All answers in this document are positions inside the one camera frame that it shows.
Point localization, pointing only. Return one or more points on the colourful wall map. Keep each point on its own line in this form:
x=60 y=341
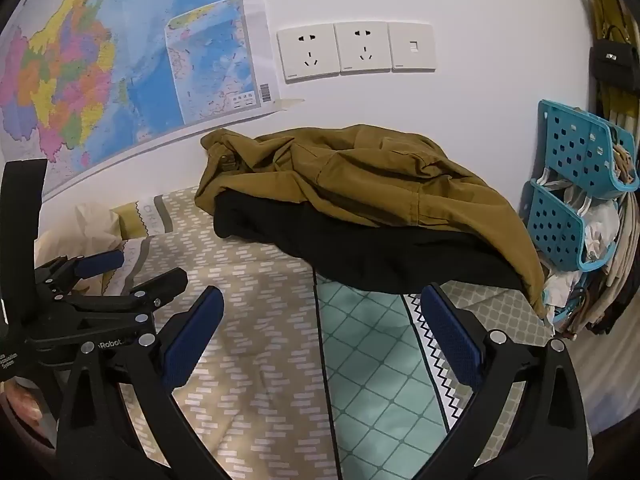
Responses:
x=100 y=60

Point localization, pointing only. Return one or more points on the blue perforated plastic basket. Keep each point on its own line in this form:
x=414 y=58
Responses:
x=552 y=225
x=570 y=145

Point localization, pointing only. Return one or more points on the white wall data port plate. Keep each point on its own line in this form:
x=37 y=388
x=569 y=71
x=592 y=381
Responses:
x=412 y=46

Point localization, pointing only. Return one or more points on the patterned patchwork bed sheet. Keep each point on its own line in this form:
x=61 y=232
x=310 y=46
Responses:
x=260 y=360

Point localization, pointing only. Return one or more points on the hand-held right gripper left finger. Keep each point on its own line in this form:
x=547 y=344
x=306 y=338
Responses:
x=192 y=340

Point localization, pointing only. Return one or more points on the white crumpled cloth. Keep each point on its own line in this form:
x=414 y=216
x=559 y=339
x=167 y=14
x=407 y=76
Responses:
x=600 y=230

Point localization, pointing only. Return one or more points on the bundle of beige hanging cloths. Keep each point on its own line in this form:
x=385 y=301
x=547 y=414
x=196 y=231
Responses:
x=617 y=270

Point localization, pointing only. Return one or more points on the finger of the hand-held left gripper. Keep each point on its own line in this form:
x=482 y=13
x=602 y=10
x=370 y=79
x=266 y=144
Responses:
x=102 y=262
x=160 y=285

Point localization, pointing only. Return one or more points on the beige tape piece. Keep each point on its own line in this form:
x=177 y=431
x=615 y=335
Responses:
x=289 y=103

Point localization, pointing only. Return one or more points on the yellow hanging garment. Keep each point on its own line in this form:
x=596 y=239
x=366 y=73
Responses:
x=607 y=7

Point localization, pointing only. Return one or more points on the black garment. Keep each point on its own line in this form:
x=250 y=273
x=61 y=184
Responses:
x=400 y=255

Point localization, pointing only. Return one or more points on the person's left hand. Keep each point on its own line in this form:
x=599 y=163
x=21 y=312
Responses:
x=22 y=402

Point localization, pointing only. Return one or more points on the white wall socket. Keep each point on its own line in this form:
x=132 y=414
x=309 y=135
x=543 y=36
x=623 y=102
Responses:
x=362 y=47
x=306 y=52

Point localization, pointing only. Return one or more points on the black handbag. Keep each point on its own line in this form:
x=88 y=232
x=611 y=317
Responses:
x=612 y=67

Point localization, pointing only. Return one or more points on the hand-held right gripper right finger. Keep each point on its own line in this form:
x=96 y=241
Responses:
x=450 y=340

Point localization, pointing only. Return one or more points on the cream white garment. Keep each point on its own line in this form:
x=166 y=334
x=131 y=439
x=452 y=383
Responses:
x=95 y=222

